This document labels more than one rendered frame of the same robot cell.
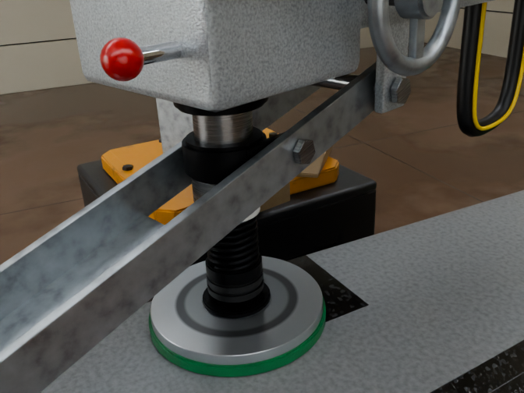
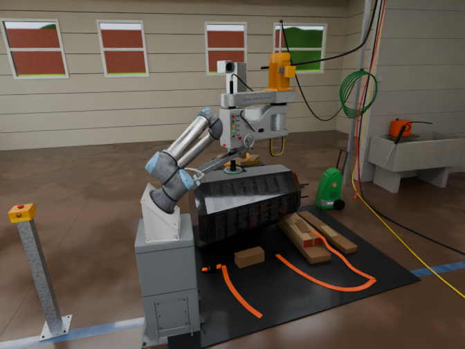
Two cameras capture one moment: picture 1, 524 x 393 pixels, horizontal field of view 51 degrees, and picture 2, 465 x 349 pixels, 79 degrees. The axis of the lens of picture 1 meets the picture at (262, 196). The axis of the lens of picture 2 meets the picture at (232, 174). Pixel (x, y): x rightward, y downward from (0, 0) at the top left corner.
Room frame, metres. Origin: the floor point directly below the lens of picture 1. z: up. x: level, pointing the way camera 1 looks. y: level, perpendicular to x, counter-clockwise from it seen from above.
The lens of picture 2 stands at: (-2.49, -0.53, 1.92)
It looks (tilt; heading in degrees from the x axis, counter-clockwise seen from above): 20 degrees down; 11
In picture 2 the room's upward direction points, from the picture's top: 1 degrees counter-clockwise
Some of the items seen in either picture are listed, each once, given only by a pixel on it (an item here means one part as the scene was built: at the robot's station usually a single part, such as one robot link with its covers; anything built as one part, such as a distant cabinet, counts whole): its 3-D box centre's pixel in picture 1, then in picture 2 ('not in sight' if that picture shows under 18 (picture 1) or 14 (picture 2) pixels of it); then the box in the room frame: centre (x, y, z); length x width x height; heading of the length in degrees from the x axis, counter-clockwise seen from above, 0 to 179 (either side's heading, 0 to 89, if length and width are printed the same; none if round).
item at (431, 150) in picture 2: not in sight; (412, 161); (2.67, -2.73, 0.43); 1.30 x 0.62 x 0.86; 112
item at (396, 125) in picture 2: not in sight; (403, 127); (2.82, -2.54, 1.00); 0.50 x 0.22 x 0.33; 112
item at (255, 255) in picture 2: not in sight; (249, 257); (0.05, -0.22, 0.07); 0.30 x 0.12 x 0.12; 124
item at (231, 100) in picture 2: not in sight; (257, 99); (0.81, -0.22, 1.64); 0.96 x 0.25 x 0.17; 133
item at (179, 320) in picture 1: (237, 302); (232, 169); (0.57, 0.04, 0.87); 0.21 x 0.21 x 0.01
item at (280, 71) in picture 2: not in sight; (280, 72); (1.01, -0.45, 1.93); 0.31 x 0.28 x 0.40; 43
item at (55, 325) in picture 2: not in sight; (40, 272); (-1.03, 1.22, 0.54); 0.20 x 0.20 x 1.09; 29
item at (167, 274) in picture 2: not in sight; (169, 274); (-0.76, 0.31, 0.43); 0.50 x 0.50 x 0.85; 22
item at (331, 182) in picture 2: not in sight; (331, 179); (1.60, -1.23, 0.43); 0.35 x 0.35 x 0.87; 14
